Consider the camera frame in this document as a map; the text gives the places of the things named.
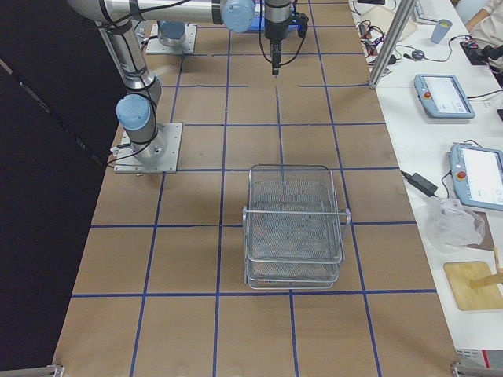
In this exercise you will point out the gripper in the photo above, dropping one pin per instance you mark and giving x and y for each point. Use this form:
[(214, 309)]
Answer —
[(274, 27)]

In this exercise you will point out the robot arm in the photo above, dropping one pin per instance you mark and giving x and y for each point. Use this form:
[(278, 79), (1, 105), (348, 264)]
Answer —
[(171, 33), (136, 112)]

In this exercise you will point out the blue plastic tray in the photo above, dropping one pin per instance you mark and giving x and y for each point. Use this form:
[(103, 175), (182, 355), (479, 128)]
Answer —
[(258, 21)]

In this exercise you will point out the round grey puck device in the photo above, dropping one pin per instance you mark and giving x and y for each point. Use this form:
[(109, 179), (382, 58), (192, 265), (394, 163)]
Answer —
[(417, 54)]

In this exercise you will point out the far teach pendant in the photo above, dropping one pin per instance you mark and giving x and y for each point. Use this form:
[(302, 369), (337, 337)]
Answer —
[(442, 97)]

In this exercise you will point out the teach pendant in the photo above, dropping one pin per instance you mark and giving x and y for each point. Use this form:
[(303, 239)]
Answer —
[(477, 175), (442, 97)]

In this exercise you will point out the blue grey cup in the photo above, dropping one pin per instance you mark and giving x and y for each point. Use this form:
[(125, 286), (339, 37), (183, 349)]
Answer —
[(440, 31)]

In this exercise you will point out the black power adapter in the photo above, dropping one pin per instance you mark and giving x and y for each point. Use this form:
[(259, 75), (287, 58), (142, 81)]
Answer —
[(422, 184)]

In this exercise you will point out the small black control box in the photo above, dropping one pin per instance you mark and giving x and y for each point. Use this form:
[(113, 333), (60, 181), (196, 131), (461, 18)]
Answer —
[(480, 56)]

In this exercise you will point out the near teach pendant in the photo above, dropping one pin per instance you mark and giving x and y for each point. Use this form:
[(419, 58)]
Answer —
[(477, 175)]

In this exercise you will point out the clear plastic bag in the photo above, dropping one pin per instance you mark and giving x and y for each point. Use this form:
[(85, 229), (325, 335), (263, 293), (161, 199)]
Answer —
[(447, 223)]

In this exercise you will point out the wooden board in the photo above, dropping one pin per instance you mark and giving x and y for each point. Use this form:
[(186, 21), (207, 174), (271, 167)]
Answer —
[(474, 286)]

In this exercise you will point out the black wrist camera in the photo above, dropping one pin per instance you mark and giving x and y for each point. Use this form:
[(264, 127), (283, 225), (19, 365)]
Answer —
[(302, 21)]

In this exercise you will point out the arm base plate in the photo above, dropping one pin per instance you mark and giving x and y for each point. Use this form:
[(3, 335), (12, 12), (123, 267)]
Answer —
[(160, 156), (153, 46)]

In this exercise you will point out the aluminium frame post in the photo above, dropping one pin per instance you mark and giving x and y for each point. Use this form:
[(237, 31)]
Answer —
[(398, 24)]

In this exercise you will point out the wire mesh shelf rack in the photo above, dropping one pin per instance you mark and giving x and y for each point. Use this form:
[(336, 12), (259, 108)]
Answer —
[(293, 229)]

